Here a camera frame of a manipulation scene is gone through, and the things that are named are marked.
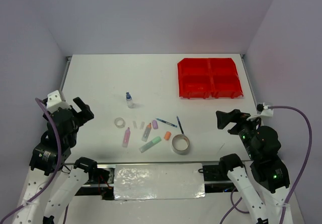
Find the orange-tip grey highlighter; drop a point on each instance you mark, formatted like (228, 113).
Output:
(146, 133)

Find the orange highlighter cap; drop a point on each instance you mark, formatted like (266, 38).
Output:
(167, 135)

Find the pink highlighter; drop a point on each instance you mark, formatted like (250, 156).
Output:
(126, 137)

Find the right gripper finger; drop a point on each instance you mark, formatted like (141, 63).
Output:
(236, 116)
(223, 119)

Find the blue pen with label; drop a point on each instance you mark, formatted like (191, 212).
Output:
(166, 122)

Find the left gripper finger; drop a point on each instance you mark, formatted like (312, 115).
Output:
(78, 101)
(85, 115)

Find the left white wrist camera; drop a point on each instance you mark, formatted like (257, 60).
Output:
(56, 100)

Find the red compartment bin tray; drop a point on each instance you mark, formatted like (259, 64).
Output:
(208, 77)

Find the silver foil covered plate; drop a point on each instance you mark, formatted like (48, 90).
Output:
(158, 181)

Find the dark blue pen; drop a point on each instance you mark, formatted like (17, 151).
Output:
(180, 125)

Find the purple highlighter cap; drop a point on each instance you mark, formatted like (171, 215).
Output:
(154, 124)

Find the green highlighter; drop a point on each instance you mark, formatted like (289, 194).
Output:
(150, 144)

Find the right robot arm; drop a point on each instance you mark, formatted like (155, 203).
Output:
(268, 171)

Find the clear blue-cap spray bottle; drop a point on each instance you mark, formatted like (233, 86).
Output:
(129, 100)

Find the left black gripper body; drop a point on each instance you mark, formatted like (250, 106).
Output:
(77, 117)

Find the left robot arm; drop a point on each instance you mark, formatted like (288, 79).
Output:
(40, 204)

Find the large silver tape roll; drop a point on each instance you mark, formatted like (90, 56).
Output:
(180, 144)

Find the small clear tape roll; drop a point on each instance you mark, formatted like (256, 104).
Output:
(119, 122)

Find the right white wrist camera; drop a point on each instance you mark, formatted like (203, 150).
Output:
(263, 111)

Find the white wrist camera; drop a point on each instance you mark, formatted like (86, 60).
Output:
(56, 100)
(263, 111)

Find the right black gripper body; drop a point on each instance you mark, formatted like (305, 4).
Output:
(245, 129)

